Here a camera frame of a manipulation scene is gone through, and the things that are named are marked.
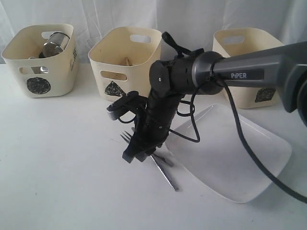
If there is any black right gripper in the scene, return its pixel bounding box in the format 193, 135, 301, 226
122, 91, 184, 163

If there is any steel table knife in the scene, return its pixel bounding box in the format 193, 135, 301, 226
150, 149, 180, 192

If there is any steel fork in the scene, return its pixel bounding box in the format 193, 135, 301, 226
119, 130, 174, 168

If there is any white square plate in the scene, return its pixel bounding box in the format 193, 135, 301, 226
165, 104, 292, 204

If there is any steel bowl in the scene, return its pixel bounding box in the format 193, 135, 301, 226
31, 66, 48, 74

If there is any steel mug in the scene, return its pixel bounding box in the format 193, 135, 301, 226
38, 31, 70, 58

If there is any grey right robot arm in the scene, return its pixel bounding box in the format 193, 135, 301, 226
122, 42, 307, 162

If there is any cream bin triangle mark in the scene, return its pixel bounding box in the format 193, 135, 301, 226
88, 26, 162, 102

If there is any cream bin circle mark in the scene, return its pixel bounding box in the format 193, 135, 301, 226
1, 23, 79, 98

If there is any cream bin square mark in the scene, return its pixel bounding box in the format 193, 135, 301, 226
213, 27, 283, 109

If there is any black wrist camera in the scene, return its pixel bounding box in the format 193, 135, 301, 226
106, 91, 147, 120

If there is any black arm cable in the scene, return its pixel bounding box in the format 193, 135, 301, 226
117, 31, 307, 202

